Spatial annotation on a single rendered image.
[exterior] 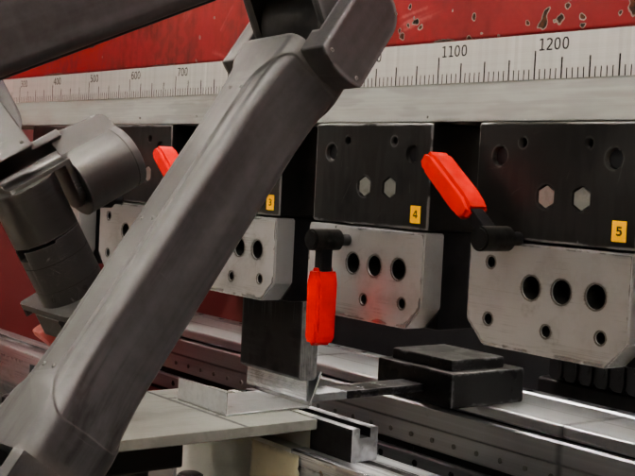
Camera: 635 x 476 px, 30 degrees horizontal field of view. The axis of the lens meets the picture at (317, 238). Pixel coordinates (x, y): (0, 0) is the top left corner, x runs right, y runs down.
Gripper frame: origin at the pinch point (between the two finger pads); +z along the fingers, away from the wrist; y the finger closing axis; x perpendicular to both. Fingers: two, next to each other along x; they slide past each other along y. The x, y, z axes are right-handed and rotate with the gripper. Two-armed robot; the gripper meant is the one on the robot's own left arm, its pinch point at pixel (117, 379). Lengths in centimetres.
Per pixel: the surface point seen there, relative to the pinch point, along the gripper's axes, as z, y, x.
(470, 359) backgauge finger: 19.8, -3.4, -34.9
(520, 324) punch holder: -1.2, -34.8, -16.2
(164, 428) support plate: 3.7, -5.9, 0.3
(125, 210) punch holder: -5.4, 24.7, -18.3
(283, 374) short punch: 8.8, -1.5, -14.5
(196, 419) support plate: 5.8, -4.1, -3.4
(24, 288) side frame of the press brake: 16, 86, -24
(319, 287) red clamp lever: -3.4, -15.5, -13.5
